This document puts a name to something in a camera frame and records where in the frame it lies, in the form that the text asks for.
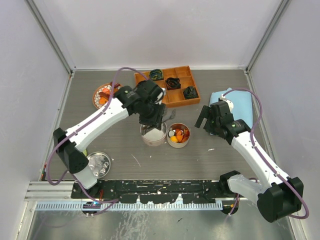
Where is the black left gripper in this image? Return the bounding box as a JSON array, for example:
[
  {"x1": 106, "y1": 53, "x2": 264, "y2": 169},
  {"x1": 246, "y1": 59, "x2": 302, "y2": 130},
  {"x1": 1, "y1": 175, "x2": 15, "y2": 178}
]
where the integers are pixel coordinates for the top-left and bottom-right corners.
[{"x1": 139, "y1": 99, "x2": 165, "y2": 130}]

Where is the red sausage piece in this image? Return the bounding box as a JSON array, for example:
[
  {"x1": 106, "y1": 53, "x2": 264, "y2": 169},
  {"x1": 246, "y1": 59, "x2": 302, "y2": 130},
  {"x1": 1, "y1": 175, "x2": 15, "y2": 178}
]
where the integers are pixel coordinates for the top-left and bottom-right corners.
[{"x1": 181, "y1": 129, "x2": 190, "y2": 143}]

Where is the tall pink lunch tin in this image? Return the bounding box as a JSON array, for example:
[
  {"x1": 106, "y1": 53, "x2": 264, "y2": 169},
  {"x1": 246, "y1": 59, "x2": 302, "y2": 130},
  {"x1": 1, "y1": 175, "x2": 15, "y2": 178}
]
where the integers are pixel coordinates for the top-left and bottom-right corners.
[{"x1": 140, "y1": 123, "x2": 167, "y2": 147}]

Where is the white radish slice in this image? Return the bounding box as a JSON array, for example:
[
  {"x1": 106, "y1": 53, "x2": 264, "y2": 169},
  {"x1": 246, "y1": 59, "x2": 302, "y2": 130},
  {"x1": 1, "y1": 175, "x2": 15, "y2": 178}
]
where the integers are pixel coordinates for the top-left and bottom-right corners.
[{"x1": 168, "y1": 130, "x2": 176, "y2": 138}]

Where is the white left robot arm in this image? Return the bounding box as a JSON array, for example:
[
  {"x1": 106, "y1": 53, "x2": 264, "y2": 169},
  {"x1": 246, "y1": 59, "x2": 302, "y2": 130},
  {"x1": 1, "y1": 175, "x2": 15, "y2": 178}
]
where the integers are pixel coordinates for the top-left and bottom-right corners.
[{"x1": 53, "y1": 80, "x2": 166, "y2": 198}]

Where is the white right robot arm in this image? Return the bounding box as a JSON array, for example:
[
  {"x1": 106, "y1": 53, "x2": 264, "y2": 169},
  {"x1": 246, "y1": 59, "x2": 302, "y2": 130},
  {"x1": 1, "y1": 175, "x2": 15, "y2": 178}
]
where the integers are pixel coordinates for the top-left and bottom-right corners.
[{"x1": 194, "y1": 100, "x2": 304, "y2": 223}]

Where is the short pink lunch tin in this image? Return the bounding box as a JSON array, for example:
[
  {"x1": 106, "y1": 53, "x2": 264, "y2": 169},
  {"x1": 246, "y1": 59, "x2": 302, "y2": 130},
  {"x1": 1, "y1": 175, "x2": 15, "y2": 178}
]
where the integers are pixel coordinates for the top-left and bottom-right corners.
[{"x1": 166, "y1": 123, "x2": 191, "y2": 149}]

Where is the dark seaweed roll right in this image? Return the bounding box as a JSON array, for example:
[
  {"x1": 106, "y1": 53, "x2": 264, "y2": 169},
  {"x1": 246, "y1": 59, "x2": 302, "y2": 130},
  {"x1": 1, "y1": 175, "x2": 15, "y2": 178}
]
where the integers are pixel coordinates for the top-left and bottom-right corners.
[{"x1": 183, "y1": 86, "x2": 199, "y2": 100}]

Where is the dark seaweed roll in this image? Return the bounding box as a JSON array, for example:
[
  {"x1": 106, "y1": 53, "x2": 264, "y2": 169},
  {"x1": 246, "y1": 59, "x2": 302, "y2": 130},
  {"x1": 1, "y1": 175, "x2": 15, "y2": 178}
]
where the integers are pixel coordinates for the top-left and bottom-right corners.
[
  {"x1": 183, "y1": 86, "x2": 199, "y2": 100},
  {"x1": 149, "y1": 68, "x2": 164, "y2": 81},
  {"x1": 165, "y1": 77, "x2": 181, "y2": 90}
]

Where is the dark seaweed roll back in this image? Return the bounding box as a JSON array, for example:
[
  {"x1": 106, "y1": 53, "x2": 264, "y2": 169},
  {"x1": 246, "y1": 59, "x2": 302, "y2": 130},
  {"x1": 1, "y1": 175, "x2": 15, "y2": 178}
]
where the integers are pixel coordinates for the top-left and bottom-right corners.
[{"x1": 149, "y1": 68, "x2": 164, "y2": 81}]

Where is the dark seaweed roll centre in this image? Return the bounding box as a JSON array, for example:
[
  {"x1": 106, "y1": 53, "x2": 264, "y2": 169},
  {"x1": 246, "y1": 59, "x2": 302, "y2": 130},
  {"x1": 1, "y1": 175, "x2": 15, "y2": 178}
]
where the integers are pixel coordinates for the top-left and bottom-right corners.
[{"x1": 165, "y1": 77, "x2": 181, "y2": 90}]

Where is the wooden compartment tray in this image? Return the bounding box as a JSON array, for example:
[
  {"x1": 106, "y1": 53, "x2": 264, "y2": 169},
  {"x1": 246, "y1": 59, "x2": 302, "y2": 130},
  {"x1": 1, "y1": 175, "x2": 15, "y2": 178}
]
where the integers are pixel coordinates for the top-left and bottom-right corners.
[{"x1": 134, "y1": 65, "x2": 201, "y2": 108}]

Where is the folded light blue cloth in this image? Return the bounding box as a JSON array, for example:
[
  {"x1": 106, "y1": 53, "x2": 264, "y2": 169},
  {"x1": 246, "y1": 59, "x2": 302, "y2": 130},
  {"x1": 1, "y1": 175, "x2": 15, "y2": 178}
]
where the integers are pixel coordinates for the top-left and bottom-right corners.
[{"x1": 225, "y1": 90, "x2": 254, "y2": 131}]

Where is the brown patterned food plate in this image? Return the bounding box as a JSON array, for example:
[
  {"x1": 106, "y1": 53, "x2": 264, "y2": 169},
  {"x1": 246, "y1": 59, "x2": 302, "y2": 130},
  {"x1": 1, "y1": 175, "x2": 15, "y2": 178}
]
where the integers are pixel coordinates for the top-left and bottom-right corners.
[{"x1": 92, "y1": 82, "x2": 113, "y2": 109}]

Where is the round metal lid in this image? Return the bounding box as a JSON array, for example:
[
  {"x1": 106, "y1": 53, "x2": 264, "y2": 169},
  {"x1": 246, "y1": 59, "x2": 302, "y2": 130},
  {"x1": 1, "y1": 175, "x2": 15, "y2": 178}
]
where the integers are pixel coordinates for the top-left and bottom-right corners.
[{"x1": 87, "y1": 151, "x2": 111, "y2": 179}]

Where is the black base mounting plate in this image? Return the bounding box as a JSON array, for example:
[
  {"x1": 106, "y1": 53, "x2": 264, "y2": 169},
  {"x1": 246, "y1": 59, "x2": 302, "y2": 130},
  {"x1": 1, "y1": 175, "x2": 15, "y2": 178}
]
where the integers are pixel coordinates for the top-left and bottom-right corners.
[{"x1": 87, "y1": 180, "x2": 236, "y2": 204}]

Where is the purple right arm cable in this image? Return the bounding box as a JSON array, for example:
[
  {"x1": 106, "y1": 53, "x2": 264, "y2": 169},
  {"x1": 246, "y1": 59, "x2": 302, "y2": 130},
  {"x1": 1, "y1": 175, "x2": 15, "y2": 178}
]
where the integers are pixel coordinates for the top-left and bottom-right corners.
[{"x1": 219, "y1": 87, "x2": 310, "y2": 220}]

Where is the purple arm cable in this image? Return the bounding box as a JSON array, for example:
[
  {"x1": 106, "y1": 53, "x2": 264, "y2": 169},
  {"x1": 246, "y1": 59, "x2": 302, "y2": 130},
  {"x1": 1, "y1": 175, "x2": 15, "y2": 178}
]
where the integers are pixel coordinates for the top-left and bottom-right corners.
[
  {"x1": 46, "y1": 66, "x2": 148, "y2": 216},
  {"x1": 219, "y1": 87, "x2": 310, "y2": 220}
]

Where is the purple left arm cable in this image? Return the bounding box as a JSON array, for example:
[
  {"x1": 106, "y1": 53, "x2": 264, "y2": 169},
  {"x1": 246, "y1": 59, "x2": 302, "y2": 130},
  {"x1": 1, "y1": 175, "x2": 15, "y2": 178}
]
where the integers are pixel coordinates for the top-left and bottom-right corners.
[{"x1": 46, "y1": 66, "x2": 148, "y2": 216}]

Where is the white slotted cable duct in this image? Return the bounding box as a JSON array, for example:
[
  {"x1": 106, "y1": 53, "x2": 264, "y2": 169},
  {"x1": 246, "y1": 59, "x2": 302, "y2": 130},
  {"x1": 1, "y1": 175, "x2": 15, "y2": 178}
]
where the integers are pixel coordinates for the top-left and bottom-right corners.
[{"x1": 35, "y1": 200, "x2": 223, "y2": 211}]

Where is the aluminium frame rail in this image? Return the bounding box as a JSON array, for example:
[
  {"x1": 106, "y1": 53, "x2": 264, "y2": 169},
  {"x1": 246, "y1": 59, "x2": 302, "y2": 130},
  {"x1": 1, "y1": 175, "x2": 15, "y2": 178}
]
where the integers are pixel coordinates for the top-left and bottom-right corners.
[{"x1": 24, "y1": 181, "x2": 74, "y2": 201}]

